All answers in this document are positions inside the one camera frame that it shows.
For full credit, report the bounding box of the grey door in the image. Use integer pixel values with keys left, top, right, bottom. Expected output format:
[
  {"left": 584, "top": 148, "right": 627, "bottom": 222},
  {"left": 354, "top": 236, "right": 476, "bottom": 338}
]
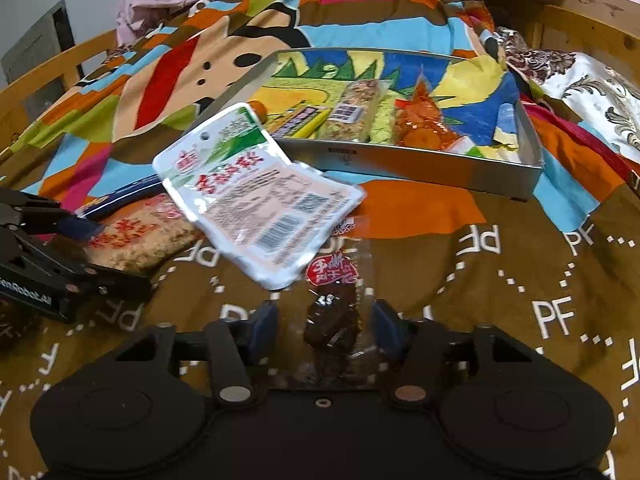
[{"left": 0, "top": 0, "right": 76, "bottom": 86}]

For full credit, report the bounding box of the clear nut bar packet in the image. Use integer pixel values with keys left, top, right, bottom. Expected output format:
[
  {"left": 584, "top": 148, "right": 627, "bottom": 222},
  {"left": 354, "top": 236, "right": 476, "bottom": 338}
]
[{"left": 319, "top": 79, "right": 387, "bottom": 144}]

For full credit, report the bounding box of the small white green packet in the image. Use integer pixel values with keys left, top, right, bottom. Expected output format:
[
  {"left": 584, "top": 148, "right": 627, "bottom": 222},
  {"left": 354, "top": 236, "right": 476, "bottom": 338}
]
[{"left": 446, "top": 135, "right": 523, "bottom": 163}]

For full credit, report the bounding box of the yellow snack packet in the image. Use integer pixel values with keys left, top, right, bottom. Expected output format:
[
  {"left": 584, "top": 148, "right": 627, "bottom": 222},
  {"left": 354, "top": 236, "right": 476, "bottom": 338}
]
[{"left": 270, "top": 106, "right": 332, "bottom": 139}]

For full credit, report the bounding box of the colourful printed blanket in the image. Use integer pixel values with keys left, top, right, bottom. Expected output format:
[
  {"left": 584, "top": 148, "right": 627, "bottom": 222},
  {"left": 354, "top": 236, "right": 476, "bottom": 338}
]
[{"left": 0, "top": 0, "right": 640, "bottom": 480}]

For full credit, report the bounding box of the clear dried meat packet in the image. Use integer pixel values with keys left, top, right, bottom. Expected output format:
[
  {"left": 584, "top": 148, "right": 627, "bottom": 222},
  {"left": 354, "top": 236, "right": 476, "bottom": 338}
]
[{"left": 302, "top": 212, "right": 378, "bottom": 378}]

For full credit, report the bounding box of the metal tray with drawing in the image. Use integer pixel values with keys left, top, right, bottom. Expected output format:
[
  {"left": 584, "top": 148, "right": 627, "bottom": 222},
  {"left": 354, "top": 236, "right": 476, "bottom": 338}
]
[{"left": 212, "top": 47, "right": 544, "bottom": 202}]

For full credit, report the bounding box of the orange snack bag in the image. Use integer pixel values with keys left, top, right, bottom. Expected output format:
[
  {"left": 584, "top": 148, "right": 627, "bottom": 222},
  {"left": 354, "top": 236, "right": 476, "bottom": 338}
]
[{"left": 394, "top": 71, "right": 463, "bottom": 152}]

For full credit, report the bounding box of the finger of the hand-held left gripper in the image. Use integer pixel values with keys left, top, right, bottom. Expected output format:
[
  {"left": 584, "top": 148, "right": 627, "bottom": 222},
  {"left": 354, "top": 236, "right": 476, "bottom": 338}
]
[
  {"left": 19, "top": 231, "right": 153, "bottom": 304},
  {"left": 0, "top": 187, "right": 102, "bottom": 243}
]

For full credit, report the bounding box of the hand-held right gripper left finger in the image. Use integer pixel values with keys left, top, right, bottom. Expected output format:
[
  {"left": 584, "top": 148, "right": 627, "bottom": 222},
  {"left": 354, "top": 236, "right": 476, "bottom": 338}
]
[{"left": 116, "top": 300, "right": 279, "bottom": 404}]

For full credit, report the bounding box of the white green snack packet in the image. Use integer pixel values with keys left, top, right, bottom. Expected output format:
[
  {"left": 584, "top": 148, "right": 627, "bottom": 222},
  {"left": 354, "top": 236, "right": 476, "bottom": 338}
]
[{"left": 151, "top": 102, "right": 364, "bottom": 290}]

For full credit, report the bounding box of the rice cracker packet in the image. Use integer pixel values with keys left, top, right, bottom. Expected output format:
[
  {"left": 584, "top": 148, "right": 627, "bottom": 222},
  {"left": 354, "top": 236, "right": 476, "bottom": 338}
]
[{"left": 85, "top": 197, "right": 202, "bottom": 275}]

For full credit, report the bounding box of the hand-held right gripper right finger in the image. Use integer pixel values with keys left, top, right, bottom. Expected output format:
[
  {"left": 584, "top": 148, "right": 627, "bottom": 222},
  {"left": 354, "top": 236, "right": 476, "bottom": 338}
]
[{"left": 372, "top": 299, "right": 532, "bottom": 404}]

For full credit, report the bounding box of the dark blue stick packet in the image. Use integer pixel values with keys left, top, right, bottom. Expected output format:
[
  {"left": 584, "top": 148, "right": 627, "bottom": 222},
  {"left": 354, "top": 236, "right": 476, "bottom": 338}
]
[{"left": 75, "top": 174, "right": 166, "bottom": 221}]

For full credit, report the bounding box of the floral patterned quilt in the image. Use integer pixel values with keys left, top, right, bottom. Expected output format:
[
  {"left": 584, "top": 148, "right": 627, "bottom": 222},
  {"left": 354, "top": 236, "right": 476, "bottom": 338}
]
[{"left": 495, "top": 27, "right": 640, "bottom": 191}]

